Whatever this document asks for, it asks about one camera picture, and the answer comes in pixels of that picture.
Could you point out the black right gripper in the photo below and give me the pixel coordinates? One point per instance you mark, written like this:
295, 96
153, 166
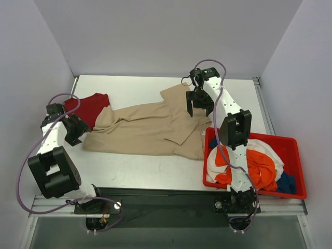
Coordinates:
198, 100

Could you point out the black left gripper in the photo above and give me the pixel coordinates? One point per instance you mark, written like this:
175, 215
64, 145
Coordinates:
75, 130

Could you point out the beige t shirt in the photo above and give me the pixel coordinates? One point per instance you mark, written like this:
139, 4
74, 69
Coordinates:
154, 129

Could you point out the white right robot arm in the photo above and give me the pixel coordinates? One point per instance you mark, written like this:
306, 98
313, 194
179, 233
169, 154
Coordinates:
209, 93

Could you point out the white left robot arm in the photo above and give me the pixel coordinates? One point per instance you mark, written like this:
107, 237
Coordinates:
54, 171

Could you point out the folded red t shirt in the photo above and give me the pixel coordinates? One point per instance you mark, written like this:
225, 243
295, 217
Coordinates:
91, 107

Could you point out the white t shirt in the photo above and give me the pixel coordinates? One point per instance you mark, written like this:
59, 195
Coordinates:
254, 144

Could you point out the orange t shirt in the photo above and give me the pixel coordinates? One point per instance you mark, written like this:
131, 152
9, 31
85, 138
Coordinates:
261, 169

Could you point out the red plastic bin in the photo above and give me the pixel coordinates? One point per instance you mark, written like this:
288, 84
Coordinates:
286, 148

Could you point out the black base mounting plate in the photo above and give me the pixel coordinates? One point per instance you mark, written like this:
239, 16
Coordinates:
160, 208

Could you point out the blue t shirt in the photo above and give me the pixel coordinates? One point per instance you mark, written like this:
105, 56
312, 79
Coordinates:
286, 184

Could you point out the aluminium table frame rail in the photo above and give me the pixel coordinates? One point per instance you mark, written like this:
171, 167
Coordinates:
265, 115

